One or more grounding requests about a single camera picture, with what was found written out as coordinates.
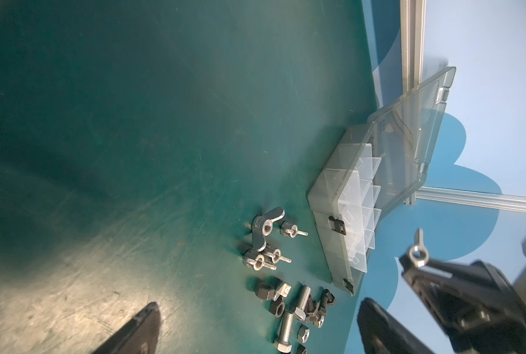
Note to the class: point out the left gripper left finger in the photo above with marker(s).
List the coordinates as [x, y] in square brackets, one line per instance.
[139, 335]

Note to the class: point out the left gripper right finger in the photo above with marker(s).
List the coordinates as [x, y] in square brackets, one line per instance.
[382, 333]

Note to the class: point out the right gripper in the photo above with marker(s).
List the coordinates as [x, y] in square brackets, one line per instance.
[485, 313]

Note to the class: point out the silver hex nut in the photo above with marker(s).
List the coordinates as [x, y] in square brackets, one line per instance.
[317, 319]
[303, 334]

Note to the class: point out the silver hex bolt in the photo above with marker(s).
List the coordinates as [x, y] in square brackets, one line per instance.
[282, 341]
[299, 308]

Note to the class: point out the clear plastic organizer box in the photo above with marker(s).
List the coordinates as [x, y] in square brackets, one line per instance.
[374, 169]

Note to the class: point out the rear aluminium frame bar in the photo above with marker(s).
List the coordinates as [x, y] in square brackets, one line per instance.
[473, 199]

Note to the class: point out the right aluminium frame post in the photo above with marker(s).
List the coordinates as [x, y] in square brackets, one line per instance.
[413, 24]

